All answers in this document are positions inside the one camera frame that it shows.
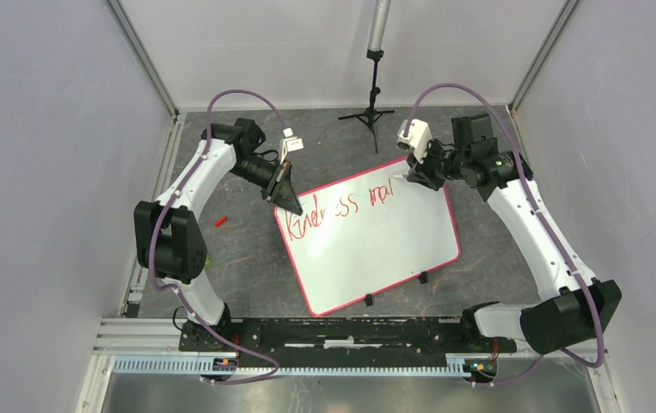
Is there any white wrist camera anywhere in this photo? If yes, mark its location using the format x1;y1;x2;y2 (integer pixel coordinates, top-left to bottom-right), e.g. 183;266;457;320
279;127;304;163
396;120;432;163

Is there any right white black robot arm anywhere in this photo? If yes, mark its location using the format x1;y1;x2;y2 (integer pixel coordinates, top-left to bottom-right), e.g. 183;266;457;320
397;113;622;354

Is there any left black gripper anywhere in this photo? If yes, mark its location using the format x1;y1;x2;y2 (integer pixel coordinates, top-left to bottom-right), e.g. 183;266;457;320
229;155;302;216

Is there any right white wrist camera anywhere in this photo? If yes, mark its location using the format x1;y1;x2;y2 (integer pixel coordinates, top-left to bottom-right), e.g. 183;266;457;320
396;120;432;163

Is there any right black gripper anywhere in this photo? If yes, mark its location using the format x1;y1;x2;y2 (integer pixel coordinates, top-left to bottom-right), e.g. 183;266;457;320
408;137;470;191

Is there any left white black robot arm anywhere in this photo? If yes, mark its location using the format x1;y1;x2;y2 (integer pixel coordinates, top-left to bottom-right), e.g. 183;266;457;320
133;118;303;351

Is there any red marker cap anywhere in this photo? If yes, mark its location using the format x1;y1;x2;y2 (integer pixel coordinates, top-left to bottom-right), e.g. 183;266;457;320
214;215;228;227

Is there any white slotted cable duct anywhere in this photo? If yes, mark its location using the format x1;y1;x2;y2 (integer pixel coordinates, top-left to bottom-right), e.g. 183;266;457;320
112;355;496;379

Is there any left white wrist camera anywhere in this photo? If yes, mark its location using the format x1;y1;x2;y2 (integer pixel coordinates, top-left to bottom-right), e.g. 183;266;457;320
279;127;304;163

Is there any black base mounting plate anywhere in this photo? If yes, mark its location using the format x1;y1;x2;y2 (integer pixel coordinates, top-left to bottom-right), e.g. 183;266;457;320
179;317;517;369

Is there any black tripod camera stand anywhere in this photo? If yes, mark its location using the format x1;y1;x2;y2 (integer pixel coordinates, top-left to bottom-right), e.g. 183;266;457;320
338;0;395;154

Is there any pink-framed whiteboard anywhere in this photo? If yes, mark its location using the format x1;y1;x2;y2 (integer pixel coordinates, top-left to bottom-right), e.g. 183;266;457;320
273;158;462;317

